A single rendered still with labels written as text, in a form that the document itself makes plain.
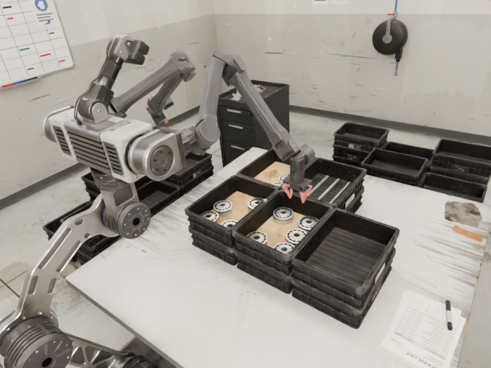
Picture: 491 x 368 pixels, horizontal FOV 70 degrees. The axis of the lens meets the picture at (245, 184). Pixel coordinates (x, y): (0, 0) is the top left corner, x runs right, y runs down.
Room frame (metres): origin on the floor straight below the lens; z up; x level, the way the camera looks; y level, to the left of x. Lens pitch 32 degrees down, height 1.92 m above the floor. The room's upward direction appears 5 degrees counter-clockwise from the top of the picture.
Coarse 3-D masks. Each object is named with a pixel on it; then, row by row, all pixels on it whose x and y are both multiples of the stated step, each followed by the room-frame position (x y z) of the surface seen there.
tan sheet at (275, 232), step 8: (272, 216) 1.42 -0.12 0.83; (296, 216) 1.40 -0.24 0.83; (304, 216) 1.39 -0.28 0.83; (264, 224) 1.36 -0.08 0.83; (272, 224) 1.35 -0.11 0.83; (280, 224) 1.35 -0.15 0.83; (288, 224) 1.34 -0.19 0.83; (296, 224) 1.33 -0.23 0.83; (264, 232) 1.30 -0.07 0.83; (272, 232) 1.29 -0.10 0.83; (280, 232) 1.29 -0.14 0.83; (272, 240) 1.23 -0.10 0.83; (280, 240) 1.23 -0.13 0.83
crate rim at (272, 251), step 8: (280, 192) 1.48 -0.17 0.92; (312, 200) 1.38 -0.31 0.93; (248, 216) 1.30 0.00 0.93; (240, 224) 1.25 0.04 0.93; (232, 232) 1.20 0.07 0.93; (248, 240) 1.14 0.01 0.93; (304, 240) 1.10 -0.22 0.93; (264, 248) 1.09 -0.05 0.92; (272, 248) 1.07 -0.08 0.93; (296, 248) 1.06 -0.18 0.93; (280, 256) 1.04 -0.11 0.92; (288, 256) 1.02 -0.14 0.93
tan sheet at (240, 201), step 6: (228, 198) 1.61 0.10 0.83; (234, 198) 1.61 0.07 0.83; (240, 198) 1.60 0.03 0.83; (246, 198) 1.60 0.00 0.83; (252, 198) 1.59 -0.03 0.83; (234, 204) 1.55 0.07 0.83; (240, 204) 1.54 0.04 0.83; (246, 204) 1.54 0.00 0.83; (210, 210) 1.51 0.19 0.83; (234, 210) 1.49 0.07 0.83; (240, 210) 1.49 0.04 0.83; (246, 210) 1.48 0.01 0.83; (222, 216) 1.45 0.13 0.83; (228, 216) 1.45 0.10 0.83; (234, 216) 1.44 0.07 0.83; (240, 216) 1.44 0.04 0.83; (222, 222) 1.40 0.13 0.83
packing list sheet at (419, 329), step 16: (400, 304) 0.93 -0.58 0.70; (416, 304) 0.92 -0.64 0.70; (432, 304) 0.91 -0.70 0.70; (400, 320) 0.85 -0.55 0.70; (416, 320) 0.85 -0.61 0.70; (432, 320) 0.84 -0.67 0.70; (464, 320) 0.83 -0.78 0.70; (400, 336) 0.79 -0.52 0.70; (416, 336) 0.78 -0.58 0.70; (432, 336) 0.78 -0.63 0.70; (448, 336) 0.77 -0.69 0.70; (400, 352) 0.73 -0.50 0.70; (416, 352) 0.72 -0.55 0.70; (432, 352) 0.72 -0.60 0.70; (448, 352) 0.71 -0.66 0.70
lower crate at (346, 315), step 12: (384, 276) 1.06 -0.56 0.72; (300, 288) 0.99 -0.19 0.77; (312, 288) 0.94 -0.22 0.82; (300, 300) 0.98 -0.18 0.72; (312, 300) 0.95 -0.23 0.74; (324, 300) 0.92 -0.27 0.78; (336, 300) 0.88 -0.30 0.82; (372, 300) 0.94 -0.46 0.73; (324, 312) 0.91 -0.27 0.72; (336, 312) 0.89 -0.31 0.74; (348, 312) 0.86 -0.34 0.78; (360, 312) 0.83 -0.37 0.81; (348, 324) 0.85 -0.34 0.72; (360, 324) 0.84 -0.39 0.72
